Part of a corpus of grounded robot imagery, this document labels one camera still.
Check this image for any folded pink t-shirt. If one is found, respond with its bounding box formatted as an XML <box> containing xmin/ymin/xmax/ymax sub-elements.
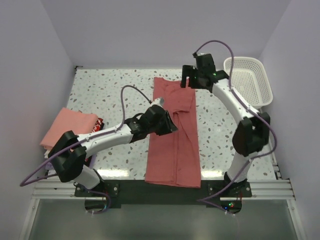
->
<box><xmin>40</xmin><ymin>107</ymin><xmax>98</xmax><ymax>150</ymax></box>

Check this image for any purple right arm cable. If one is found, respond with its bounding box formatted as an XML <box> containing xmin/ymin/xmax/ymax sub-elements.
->
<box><xmin>196</xmin><ymin>39</ymin><xmax>278</xmax><ymax>208</ymax></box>

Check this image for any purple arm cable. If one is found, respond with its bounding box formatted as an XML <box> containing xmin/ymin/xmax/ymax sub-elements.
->
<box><xmin>19</xmin><ymin>85</ymin><xmax>153</xmax><ymax>188</ymax></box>
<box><xmin>196</xmin><ymin>39</ymin><xmax>278</xmax><ymax>208</ymax></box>

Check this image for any folded lavender t-shirt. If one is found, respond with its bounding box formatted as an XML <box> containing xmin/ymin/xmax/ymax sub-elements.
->
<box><xmin>45</xmin><ymin>154</ymin><xmax>97</xmax><ymax>176</ymax></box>

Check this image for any white perforated plastic basket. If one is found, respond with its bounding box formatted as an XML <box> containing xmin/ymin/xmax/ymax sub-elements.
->
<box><xmin>223</xmin><ymin>56</ymin><xmax>273</xmax><ymax>109</ymax></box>

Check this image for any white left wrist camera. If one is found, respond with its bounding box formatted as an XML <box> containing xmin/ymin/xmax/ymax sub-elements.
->
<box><xmin>150</xmin><ymin>97</ymin><xmax>165</xmax><ymax>108</ymax></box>

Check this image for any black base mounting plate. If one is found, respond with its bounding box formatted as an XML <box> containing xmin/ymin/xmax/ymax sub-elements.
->
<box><xmin>74</xmin><ymin>180</ymin><xmax>253</xmax><ymax>213</ymax></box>

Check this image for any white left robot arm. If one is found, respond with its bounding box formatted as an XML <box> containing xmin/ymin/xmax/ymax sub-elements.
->
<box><xmin>48</xmin><ymin>104</ymin><xmax>178</xmax><ymax>196</ymax></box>

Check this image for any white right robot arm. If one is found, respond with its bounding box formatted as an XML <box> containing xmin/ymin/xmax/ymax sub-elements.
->
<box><xmin>180</xmin><ymin>52</ymin><xmax>271</xmax><ymax>197</ymax></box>

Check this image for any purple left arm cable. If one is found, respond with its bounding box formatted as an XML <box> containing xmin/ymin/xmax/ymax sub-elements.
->
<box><xmin>19</xmin><ymin>85</ymin><xmax>153</xmax><ymax>188</ymax></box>

